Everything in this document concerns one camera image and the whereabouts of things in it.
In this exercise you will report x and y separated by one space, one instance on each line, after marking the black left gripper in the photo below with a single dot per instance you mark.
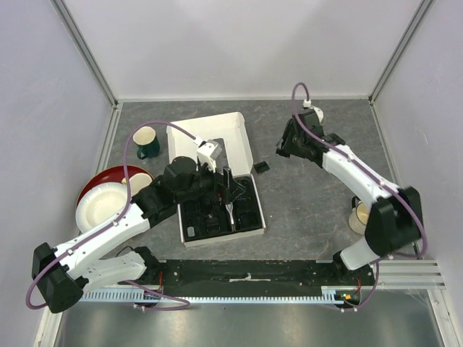
216 178

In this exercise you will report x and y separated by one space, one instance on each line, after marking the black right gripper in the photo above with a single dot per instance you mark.
286 142

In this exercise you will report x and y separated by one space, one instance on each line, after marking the black comb guard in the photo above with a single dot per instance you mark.
261 167
227 185
248 220
213 227

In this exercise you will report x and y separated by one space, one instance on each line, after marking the small white oil bottle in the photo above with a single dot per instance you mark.
190 231

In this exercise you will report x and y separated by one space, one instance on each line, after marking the white cardboard box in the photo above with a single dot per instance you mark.
228 129

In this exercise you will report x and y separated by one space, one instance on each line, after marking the black silver hair clipper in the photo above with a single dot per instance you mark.
233 221

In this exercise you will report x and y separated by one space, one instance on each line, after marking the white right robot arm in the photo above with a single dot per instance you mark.
394 213

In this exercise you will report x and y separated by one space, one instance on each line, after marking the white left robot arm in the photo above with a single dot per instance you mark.
64 273

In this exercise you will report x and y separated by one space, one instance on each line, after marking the black plastic tray insert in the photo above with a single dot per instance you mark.
205 220

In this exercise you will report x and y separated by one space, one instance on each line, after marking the cream paper cup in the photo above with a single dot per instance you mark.
137 182
147 142

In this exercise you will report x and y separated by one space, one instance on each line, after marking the red round plate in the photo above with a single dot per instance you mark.
113 174

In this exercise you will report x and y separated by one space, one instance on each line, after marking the white plate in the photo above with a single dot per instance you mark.
99 205

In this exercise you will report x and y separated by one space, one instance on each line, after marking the cream ceramic mug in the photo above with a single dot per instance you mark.
358 218

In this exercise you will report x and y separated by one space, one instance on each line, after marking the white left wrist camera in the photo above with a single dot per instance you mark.
207 153

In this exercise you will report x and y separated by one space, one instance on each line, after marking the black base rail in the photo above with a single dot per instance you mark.
251 277

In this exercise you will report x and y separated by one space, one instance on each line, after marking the white slotted cable duct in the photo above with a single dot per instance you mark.
130 294

